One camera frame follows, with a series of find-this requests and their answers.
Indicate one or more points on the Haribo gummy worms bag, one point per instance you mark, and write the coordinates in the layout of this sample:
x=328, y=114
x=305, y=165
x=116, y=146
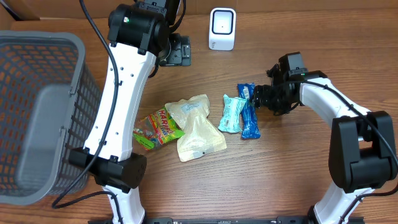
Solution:
x=156, y=130

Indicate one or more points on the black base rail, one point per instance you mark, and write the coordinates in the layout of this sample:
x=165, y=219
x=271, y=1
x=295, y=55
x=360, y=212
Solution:
x=278, y=220

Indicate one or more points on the light teal snack packet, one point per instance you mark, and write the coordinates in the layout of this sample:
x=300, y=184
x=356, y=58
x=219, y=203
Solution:
x=232, y=109

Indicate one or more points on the grey plastic mesh basket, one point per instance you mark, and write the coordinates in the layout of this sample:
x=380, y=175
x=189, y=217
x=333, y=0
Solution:
x=49, y=102

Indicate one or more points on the beige paper pouch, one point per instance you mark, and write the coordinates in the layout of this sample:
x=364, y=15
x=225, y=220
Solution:
x=200, y=137

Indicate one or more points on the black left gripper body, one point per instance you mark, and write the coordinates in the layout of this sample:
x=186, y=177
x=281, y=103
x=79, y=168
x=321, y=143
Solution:
x=178, y=53

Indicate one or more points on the white barcode scanner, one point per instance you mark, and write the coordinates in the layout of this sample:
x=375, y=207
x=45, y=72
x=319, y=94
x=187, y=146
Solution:
x=222, y=29

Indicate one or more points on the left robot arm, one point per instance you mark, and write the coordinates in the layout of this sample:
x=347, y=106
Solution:
x=137, y=41

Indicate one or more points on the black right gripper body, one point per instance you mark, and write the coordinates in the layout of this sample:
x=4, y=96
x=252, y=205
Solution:
x=275, y=98

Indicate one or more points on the blue snack bar wrapper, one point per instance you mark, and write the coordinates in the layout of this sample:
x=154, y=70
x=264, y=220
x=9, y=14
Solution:
x=250, y=127

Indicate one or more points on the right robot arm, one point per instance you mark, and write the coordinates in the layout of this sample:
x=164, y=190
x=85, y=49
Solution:
x=362, y=154

